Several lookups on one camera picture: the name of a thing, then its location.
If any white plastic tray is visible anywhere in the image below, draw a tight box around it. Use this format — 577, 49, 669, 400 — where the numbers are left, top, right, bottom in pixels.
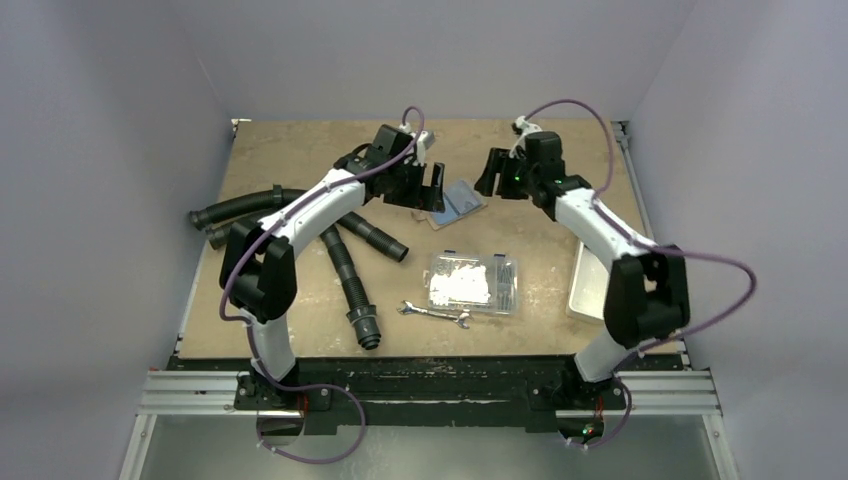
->
567, 242, 609, 325

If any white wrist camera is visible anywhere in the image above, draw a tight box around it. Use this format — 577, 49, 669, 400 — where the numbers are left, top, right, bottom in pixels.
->
509, 116, 542, 158
398, 123, 435, 166

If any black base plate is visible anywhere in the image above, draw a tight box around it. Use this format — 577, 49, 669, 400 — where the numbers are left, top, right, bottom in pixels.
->
166, 355, 684, 438

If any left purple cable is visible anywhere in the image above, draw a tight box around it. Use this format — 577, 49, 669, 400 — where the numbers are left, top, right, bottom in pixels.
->
218, 105, 427, 466

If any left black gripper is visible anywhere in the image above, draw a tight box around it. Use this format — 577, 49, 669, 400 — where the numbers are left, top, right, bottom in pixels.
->
385, 159, 444, 213

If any purple cable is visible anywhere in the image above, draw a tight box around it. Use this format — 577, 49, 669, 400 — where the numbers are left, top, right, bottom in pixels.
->
218, 105, 427, 466
513, 99, 759, 452

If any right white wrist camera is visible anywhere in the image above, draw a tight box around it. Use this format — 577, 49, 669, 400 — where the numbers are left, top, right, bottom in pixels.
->
509, 116, 542, 158

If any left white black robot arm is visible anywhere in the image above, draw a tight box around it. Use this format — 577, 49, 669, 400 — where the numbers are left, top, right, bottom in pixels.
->
219, 123, 444, 409

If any black corrugated hose upper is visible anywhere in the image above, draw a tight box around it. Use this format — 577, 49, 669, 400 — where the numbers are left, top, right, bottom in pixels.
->
188, 185, 309, 232

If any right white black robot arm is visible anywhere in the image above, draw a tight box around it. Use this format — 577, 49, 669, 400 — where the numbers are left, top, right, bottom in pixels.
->
474, 131, 690, 407

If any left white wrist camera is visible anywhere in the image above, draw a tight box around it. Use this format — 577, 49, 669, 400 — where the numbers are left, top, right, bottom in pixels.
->
398, 123, 435, 166

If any aluminium frame rail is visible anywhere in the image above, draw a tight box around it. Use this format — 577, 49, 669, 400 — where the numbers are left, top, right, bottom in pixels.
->
119, 370, 739, 479

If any clear plastic screw box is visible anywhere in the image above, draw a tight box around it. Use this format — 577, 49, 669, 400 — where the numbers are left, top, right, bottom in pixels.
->
425, 251, 519, 316

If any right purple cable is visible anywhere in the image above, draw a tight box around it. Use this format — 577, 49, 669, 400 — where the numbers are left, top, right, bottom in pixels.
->
513, 99, 759, 452

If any black corrugated hose short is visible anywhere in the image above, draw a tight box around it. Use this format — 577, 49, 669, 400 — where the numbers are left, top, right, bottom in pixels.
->
337, 212, 409, 263

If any black corrugated hose lower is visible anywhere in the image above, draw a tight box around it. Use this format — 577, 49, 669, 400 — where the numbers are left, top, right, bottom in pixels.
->
205, 215, 266, 252

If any black hose with coupling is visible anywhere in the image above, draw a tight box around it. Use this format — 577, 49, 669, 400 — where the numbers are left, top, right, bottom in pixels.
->
319, 225, 383, 352

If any silver open-end wrench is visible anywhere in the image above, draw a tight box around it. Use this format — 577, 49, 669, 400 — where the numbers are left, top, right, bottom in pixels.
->
397, 301, 473, 329

